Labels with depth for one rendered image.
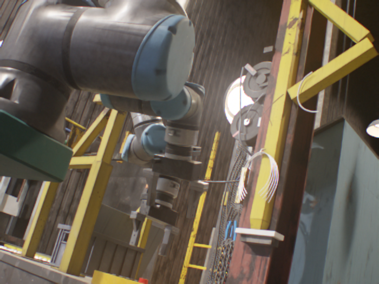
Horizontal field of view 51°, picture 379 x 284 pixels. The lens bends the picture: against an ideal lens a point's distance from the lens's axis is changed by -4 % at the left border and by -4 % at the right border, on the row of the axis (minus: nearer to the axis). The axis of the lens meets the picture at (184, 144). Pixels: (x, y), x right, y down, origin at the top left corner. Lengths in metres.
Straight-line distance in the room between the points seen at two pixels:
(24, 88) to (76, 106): 9.38
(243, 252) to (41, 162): 2.33
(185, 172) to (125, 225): 1.52
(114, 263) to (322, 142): 2.22
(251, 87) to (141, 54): 3.11
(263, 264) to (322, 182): 1.11
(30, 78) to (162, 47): 0.22
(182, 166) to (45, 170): 0.52
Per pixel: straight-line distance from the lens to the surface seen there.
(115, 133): 1.88
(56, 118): 0.71
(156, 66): 0.65
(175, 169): 1.13
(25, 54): 0.73
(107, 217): 2.50
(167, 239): 1.42
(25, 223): 6.77
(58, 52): 0.72
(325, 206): 3.53
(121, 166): 9.78
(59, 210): 9.77
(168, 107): 0.98
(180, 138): 1.11
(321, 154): 3.72
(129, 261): 2.32
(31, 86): 0.71
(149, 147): 1.21
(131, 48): 0.66
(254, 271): 2.82
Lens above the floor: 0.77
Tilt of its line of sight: 19 degrees up
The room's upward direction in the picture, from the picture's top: 15 degrees clockwise
